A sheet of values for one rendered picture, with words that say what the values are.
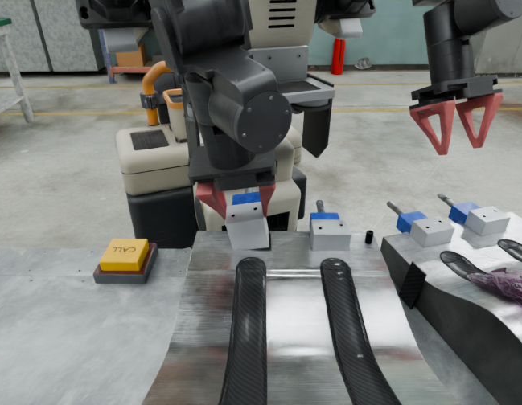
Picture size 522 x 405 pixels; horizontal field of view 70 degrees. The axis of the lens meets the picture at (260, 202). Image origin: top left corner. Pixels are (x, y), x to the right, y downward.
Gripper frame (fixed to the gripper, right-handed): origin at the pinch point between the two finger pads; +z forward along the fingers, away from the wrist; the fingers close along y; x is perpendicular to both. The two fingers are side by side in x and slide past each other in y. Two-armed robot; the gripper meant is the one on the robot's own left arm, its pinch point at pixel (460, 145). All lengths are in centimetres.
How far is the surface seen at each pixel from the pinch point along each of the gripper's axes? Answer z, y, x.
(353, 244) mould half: 10.8, -19.1, 2.1
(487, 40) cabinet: -106, 427, 327
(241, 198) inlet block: 1.9, -32.0, 8.9
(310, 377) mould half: 17.3, -34.8, -12.5
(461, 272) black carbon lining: 17.7, -5.0, -2.3
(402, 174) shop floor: 24, 136, 175
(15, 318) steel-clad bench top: 13, -65, 18
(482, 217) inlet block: 12.1, 4.7, 1.7
